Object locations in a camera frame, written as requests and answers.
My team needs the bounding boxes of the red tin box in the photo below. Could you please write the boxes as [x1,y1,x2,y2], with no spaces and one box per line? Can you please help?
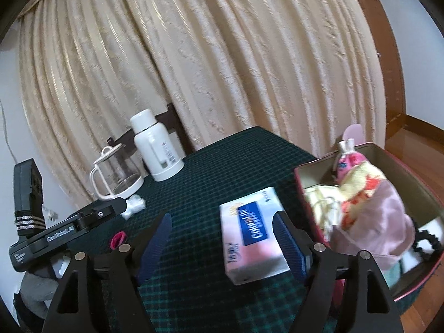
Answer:
[294,142,444,302]

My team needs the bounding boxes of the white and blue tissue pack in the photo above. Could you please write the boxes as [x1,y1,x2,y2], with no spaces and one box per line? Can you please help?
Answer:
[219,186,290,286]

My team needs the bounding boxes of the black spiral hair tie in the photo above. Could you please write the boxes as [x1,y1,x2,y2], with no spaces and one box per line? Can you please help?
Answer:
[413,227,444,255]

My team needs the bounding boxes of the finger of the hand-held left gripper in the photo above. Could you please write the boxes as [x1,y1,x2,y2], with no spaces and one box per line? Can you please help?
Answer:
[78,197,128,230]

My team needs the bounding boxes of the yellow floral towel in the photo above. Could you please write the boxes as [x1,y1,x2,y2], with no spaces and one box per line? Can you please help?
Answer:
[305,161,387,226]

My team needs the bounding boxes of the dark wooden chair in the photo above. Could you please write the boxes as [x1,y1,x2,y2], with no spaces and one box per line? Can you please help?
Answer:
[106,102,190,157]

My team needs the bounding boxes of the brown wooden door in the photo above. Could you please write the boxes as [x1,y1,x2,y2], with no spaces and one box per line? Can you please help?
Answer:
[343,0,406,143]

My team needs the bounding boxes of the person's left forearm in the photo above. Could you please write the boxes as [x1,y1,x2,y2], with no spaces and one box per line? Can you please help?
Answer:
[14,260,70,323]

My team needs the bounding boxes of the beige patterned curtain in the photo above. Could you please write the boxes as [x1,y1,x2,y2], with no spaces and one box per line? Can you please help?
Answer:
[17,0,387,209]

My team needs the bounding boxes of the pink plastic child chair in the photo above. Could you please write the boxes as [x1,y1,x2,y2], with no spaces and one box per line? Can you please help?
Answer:
[342,124,365,144]

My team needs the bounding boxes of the glass kettle with white base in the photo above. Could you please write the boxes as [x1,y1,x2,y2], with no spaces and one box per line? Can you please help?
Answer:
[89,142,144,201]

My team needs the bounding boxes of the pale pink cloth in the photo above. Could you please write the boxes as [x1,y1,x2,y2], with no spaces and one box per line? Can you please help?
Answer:
[328,180,417,271]

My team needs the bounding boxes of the crumpled white tissue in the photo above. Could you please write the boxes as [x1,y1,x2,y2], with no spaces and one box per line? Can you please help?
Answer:
[121,194,146,220]

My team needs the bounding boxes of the white thermos jug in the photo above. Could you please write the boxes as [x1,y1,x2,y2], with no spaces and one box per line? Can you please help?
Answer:
[129,109,185,183]

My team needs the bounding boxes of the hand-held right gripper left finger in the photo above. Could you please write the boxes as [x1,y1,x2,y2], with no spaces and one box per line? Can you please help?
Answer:
[42,211,173,333]

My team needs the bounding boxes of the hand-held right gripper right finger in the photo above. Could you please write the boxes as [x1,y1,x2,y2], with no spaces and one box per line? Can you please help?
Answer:
[272,211,398,333]

